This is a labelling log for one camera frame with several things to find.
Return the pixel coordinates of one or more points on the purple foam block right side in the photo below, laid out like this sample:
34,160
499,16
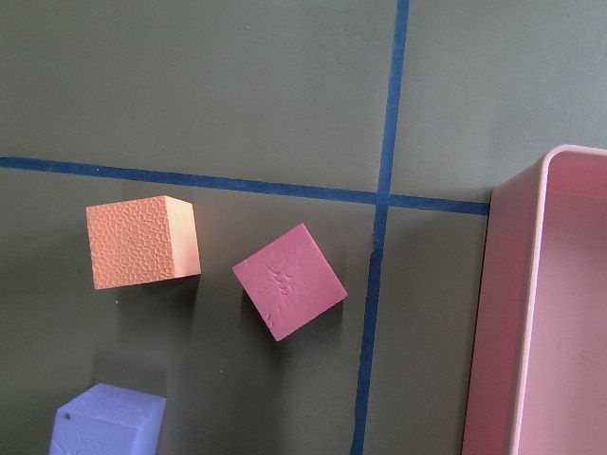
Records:
108,420

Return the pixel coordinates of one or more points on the orange foam block right side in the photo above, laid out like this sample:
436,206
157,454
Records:
142,241

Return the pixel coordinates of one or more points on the red foam block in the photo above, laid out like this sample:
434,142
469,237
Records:
290,282

